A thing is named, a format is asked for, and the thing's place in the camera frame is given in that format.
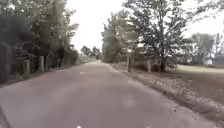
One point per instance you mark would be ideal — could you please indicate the wooden post fence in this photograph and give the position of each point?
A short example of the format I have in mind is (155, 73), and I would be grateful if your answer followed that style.
(41, 64)

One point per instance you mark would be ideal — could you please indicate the distant clump of trees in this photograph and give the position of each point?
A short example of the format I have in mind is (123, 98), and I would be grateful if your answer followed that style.
(87, 51)

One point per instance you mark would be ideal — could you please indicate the grass verge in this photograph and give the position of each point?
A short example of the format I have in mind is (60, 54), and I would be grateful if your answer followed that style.
(20, 78)

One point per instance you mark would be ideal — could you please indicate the row of trees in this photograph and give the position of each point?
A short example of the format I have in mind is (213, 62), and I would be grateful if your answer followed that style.
(156, 30)
(36, 30)

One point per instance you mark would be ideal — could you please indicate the leaf-strewn dirt verge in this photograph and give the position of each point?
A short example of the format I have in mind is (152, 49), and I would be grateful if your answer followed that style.
(173, 88)

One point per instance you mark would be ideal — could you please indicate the pale dirt field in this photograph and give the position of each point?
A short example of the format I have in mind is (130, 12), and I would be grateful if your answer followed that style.
(200, 69)

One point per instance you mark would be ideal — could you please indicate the grey asphalt road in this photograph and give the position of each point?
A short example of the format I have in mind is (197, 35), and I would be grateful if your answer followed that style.
(93, 96)

